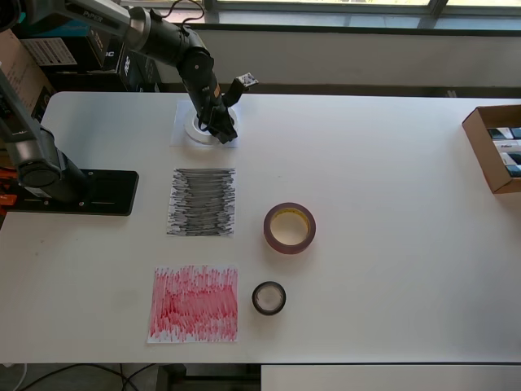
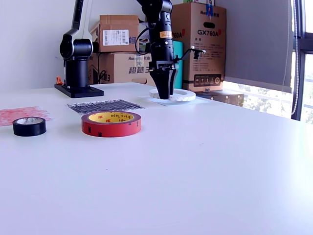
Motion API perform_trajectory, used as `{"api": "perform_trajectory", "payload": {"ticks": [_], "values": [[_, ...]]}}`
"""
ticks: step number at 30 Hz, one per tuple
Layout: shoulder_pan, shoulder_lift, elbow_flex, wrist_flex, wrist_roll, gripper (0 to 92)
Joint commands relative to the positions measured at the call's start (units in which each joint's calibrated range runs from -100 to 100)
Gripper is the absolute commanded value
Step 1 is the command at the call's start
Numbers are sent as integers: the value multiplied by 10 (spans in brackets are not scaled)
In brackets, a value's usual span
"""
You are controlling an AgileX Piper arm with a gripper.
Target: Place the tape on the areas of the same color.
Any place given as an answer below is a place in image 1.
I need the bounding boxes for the black table leg frame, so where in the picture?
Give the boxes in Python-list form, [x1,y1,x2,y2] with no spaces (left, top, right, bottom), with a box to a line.
[156,363,261,391]

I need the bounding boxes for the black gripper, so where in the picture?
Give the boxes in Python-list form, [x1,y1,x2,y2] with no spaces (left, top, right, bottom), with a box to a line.
[194,95,239,144]

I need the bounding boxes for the large brown tape roll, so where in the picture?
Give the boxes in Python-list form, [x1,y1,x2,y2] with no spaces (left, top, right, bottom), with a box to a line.
[263,202,317,254]

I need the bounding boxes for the white floor cable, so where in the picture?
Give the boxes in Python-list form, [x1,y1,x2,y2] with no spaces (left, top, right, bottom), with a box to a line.
[0,361,29,391]

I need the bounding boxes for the plain white paper sheet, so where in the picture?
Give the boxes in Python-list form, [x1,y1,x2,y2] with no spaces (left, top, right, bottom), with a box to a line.
[169,100,241,148]

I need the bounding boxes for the dark window frame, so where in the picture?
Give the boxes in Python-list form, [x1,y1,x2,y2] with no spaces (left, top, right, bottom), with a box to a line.
[203,0,521,20]

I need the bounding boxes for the red scribbled paper sheet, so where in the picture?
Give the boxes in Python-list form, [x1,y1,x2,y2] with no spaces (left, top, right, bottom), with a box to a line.
[147,264,239,345]

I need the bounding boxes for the black tape roll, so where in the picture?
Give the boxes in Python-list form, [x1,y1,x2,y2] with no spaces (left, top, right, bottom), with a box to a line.
[251,280,287,316]

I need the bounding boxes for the teal topped black box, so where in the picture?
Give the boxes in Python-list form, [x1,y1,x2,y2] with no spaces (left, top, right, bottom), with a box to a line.
[15,7,123,70]

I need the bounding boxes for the open brown cardboard tray box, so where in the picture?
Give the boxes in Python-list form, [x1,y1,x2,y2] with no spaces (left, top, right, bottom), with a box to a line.
[462,104,521,195]

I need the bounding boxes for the orange table clamp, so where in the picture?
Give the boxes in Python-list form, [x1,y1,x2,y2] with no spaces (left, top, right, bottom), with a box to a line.
[0,169,20,209]

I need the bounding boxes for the white board panel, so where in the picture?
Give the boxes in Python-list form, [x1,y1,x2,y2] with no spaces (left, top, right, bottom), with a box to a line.
[260,364,521,391]

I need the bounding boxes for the thin black forearm cable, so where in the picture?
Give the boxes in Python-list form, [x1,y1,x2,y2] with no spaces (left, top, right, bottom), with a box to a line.
[160,0,205,32]

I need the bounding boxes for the black printed carton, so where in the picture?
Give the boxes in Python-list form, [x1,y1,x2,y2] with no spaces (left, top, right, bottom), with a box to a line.
[97,36,139,77]
[120,48,164,94]

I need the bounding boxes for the white tape roll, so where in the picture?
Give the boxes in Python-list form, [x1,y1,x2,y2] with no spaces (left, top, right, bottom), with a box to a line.
[182,106,239,147]

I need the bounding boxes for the black scribbled paper sheet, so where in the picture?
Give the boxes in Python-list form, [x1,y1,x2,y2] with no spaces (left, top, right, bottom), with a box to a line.
[165,167,237,238]

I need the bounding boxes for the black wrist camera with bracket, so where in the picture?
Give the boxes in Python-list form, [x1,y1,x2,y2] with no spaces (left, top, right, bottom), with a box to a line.
[222,72,260,108]

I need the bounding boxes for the black floor cable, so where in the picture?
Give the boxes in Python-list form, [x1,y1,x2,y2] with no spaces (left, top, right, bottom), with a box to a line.
[24,363,164,391]

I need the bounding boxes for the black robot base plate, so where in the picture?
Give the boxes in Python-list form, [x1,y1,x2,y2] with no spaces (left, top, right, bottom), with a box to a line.
[24,169,139,217]

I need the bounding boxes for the tall brown GX760A cardboard box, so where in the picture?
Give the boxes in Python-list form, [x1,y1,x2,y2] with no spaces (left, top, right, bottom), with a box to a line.
[0,28,56,120]

